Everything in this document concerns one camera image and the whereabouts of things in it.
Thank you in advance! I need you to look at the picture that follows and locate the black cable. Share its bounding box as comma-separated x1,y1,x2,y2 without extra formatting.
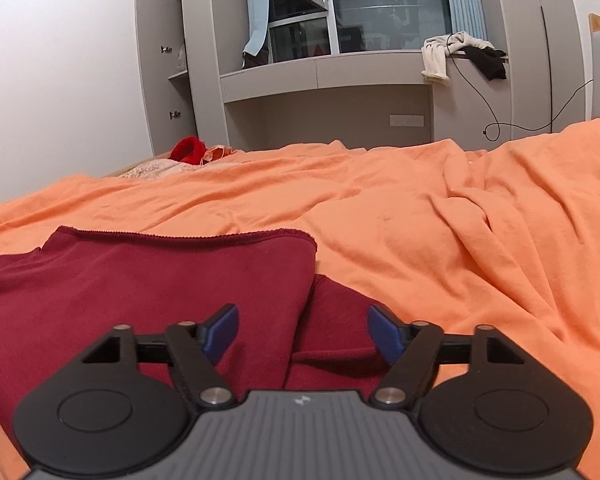
445,32,595,142

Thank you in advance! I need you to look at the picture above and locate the white cloth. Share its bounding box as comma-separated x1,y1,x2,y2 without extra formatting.
421,31,496,87

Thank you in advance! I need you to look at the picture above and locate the light blue curtain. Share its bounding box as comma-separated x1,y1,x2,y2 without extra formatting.
440,0,487,42
243,0,272,56

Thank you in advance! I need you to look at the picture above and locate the red plush item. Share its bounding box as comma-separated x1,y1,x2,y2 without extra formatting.
170,136,208,166

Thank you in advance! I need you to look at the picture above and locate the black cloth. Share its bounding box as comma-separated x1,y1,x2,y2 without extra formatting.
462,46,508,82

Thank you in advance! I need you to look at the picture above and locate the dark cloth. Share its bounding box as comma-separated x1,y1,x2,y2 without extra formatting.
241,51,272,70

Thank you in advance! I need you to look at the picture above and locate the window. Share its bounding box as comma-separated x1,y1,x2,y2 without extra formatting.
267,0,453,63

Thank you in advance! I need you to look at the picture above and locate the pink lace cloth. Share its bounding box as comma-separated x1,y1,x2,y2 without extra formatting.
120,157,201,179

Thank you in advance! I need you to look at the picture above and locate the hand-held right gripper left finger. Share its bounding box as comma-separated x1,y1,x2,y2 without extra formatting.
80,304,241,407

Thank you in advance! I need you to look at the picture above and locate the grey built-in wall unit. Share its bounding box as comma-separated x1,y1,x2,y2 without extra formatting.
157,0,593,153

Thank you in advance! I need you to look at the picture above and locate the maroon knit garment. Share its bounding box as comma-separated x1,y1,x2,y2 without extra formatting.
0,226,396,441

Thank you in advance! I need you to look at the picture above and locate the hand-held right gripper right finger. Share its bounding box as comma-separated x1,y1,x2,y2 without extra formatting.
367,305,526,407

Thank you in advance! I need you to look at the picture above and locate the orange blanket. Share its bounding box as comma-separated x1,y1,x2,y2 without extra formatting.
0,117,600,480

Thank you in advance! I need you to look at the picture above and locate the peach frilled cloth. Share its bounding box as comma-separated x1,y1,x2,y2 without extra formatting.
200,145,238,163

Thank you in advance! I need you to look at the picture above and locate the grey cabinet door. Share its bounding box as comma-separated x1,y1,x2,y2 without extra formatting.
134,0,198,158

